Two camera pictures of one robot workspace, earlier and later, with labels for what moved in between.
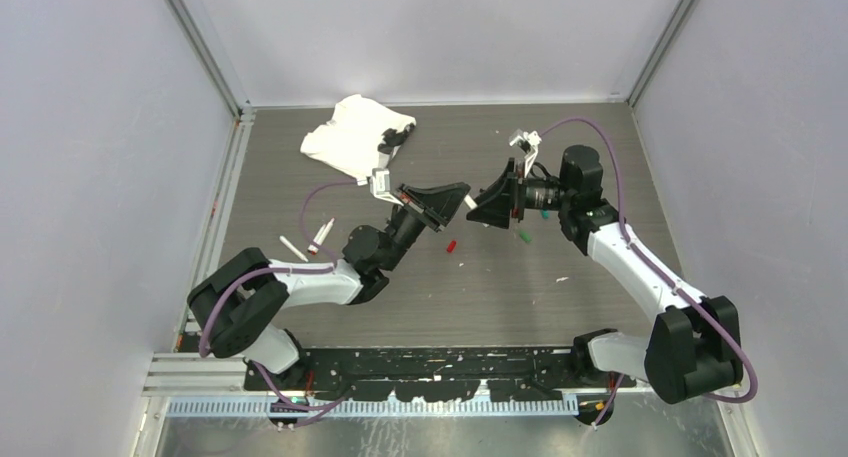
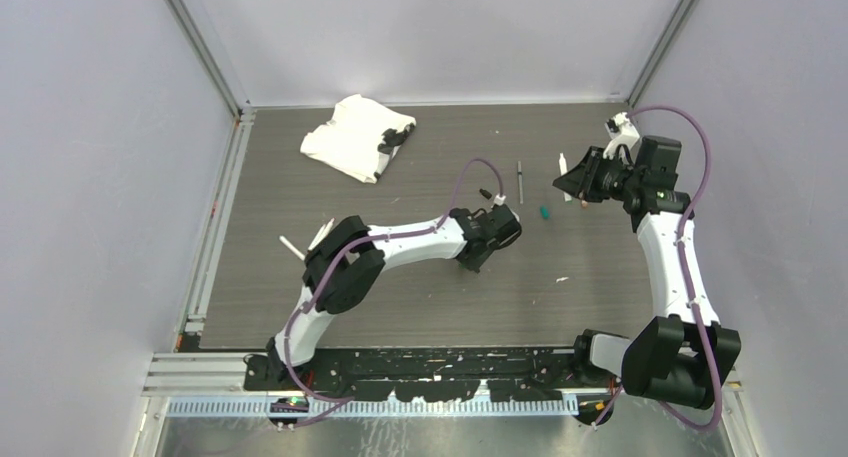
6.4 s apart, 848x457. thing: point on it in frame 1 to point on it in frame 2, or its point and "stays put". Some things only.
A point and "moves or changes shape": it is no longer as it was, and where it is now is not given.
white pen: [281, 237] stays put
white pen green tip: [470, 202] moves or changes shape
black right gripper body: [517, 188] to [601, 178]
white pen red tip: [320, 236] stays put
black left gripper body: [421, 213] to [475, 266]
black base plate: [529, 374] stays put
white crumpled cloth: [361, 136] stays put
